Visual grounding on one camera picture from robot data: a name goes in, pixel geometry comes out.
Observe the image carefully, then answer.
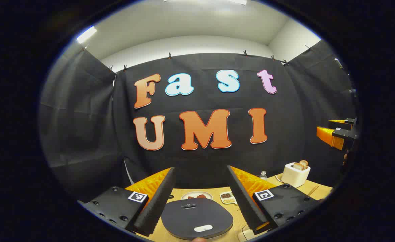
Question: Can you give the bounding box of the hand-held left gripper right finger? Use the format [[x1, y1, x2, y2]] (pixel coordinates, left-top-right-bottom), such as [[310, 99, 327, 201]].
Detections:
[[227, 165, 321, 235]]

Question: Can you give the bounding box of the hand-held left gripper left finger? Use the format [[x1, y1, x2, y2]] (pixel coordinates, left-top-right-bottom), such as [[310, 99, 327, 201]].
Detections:
[[77, 167, 177, 237]]

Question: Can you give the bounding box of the dark grey rice cooker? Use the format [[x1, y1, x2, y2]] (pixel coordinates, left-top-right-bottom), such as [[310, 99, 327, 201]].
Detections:
[[161, 198, 234, 240]]

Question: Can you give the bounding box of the white divided dish with grains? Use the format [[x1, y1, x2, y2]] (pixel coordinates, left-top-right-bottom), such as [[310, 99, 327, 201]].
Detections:
[[220, 191, 238, 205]]

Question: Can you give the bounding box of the white plate with red meat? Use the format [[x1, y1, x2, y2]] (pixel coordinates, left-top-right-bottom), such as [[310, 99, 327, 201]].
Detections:
[[181, 191, 213, 201]]

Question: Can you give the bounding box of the white toaster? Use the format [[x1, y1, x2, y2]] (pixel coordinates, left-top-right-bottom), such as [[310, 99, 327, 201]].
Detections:
[[281, 162, 311, 188]]

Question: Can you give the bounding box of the ceiling light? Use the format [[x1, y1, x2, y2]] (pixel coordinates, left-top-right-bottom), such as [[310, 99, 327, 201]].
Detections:
[[76, 26, 97, 44]]

